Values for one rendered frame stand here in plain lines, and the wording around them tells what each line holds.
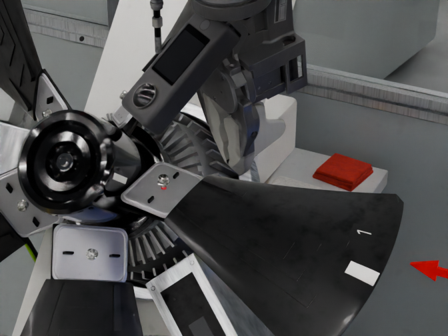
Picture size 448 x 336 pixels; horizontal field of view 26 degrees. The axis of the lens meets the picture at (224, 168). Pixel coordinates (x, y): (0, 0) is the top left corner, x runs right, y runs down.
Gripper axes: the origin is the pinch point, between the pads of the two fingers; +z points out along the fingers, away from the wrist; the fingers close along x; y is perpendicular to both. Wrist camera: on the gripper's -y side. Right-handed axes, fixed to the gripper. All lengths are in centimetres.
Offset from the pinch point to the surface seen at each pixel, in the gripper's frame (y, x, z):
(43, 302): -20.3, 9.7, 15.4
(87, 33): 21, 94, 44
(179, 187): -1.8, 9.9, 9.4
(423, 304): 51, 26, 86
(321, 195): 10.6, 0.1, 10.7
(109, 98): 4.1, 41.8, 19.4
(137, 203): -7.3, 9.1, 7.8
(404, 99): 55, 37, 43
